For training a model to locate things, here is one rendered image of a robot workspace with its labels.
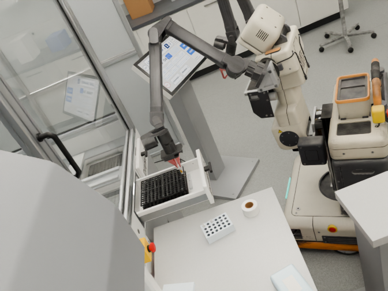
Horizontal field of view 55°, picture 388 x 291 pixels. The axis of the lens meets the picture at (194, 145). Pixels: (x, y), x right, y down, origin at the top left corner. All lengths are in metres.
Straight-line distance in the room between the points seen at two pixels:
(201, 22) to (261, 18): 2.85
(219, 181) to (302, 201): 0.89
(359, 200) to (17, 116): 1.24
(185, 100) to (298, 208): 1.04
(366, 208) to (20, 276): 1.29
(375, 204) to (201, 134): 1.53
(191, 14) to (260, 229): 3.33
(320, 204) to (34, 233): 1.87
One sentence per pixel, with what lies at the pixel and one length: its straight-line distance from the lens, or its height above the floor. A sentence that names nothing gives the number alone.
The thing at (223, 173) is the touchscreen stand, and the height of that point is 0.04.
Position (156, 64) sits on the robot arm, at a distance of 1.70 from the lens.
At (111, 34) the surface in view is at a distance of 3.21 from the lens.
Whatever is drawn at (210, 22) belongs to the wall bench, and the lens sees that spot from 4.60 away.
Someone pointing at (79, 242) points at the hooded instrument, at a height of 1.56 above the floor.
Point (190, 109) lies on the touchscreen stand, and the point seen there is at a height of 0.70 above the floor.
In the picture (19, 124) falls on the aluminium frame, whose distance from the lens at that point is 1.10.
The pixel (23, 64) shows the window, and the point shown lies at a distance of 1.30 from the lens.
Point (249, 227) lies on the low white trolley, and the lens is 1.61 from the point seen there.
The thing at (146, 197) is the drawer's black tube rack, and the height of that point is 0.90.
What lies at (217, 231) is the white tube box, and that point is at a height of 0.80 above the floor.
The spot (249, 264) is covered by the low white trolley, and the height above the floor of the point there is 0.76.
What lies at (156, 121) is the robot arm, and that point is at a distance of 1.62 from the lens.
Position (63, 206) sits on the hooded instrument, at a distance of 0.66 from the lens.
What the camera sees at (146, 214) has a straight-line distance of 1.71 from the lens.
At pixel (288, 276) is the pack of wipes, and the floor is 0.81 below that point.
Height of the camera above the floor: 1.94
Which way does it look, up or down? 33 degrees down
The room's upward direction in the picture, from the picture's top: 24 degrees counter-clockwise
